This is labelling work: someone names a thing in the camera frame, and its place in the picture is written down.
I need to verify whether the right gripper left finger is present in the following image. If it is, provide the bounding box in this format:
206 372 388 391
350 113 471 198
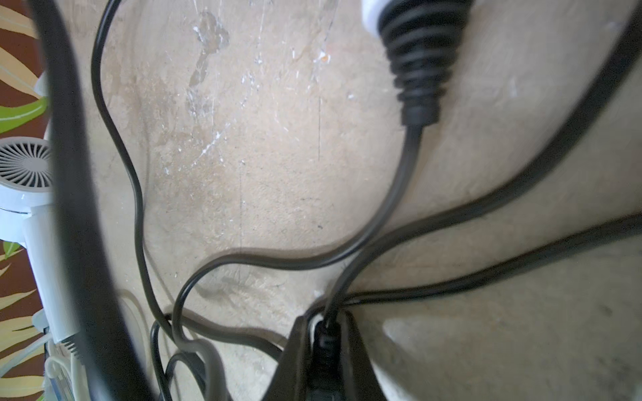
262 316 311 401

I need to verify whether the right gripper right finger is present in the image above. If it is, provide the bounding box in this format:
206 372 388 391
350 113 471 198
339 312 387 401

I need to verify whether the pink dryer black cable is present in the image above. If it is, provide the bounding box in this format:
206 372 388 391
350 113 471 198
89 0 287 401

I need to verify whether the large white hair dryer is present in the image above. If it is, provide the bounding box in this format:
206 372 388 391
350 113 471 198
1 137 81 359

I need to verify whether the white hair dryer far left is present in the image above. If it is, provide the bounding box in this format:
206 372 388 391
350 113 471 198
360 0 475 126

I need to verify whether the large dryer white cable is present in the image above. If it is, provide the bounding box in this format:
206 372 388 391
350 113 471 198
0 290 151 401

